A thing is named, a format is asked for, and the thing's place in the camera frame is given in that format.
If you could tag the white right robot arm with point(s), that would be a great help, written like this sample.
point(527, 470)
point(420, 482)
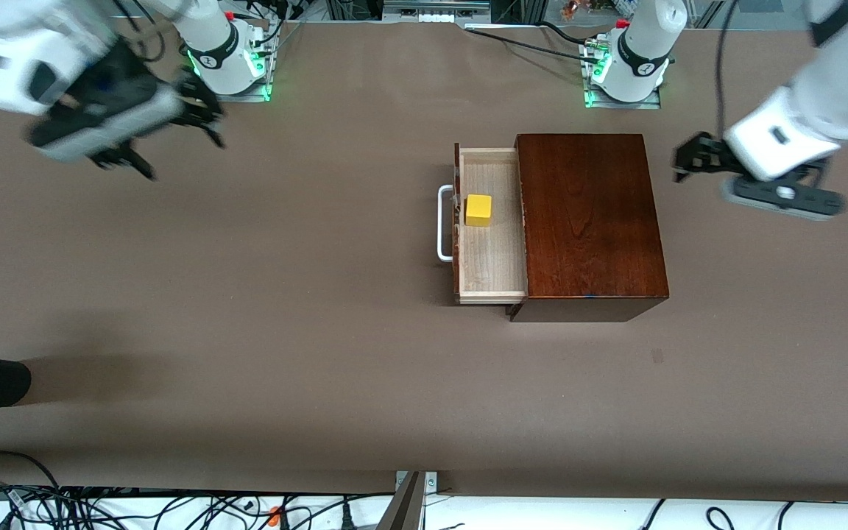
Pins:
point(26, 51)

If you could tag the grey power strip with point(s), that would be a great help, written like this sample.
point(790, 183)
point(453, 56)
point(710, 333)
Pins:
point(435, 13)

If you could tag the grey metal pole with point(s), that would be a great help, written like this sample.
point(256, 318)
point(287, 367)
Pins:
point(403, 511)

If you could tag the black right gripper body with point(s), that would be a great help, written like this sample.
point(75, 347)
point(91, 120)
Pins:
point(124, 82)

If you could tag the dark brown wooden cabinet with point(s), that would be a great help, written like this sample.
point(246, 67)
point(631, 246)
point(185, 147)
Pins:
point(589, 221)

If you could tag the small metal bracket plate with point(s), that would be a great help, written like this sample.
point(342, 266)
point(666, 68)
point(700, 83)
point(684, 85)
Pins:
point(431, 482)

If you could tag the orange connector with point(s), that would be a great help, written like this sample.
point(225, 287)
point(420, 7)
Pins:
point(274, 514)

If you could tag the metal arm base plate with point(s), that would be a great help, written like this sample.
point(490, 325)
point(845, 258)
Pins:
point(207, 96)
point(652, 104)

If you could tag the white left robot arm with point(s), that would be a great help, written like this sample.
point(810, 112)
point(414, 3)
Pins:
point(836, 96)

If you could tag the yellow cube block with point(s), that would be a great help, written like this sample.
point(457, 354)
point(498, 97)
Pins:
point(478, 210)

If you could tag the white ledge board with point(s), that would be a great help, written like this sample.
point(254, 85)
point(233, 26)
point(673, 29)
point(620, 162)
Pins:
point(542, 517)

